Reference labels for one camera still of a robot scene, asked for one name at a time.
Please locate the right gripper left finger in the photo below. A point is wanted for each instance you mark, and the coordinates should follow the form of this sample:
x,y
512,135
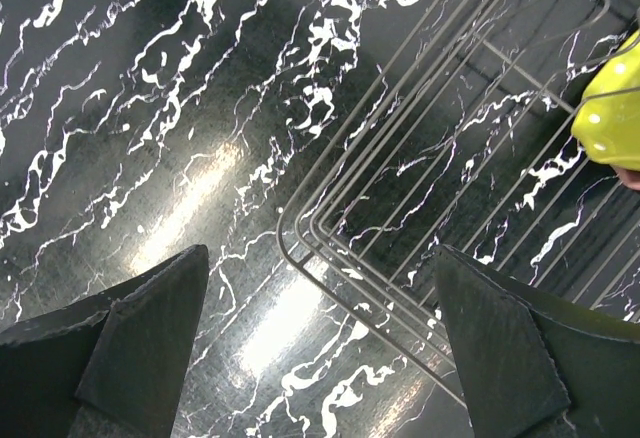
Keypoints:
x,y
122,353

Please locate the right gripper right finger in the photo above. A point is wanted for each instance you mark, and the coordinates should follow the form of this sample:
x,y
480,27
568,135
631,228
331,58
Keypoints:
x,y
532,364

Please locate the pink dotted plate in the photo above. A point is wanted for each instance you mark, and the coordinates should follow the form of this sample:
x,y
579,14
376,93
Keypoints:
x,y
629,178

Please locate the black wire dish rack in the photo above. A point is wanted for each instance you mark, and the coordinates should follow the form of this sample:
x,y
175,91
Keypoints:
x,y
464,140

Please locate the green dotted plate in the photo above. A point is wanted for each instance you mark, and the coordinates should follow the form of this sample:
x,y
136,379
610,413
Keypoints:
x,y
607,122

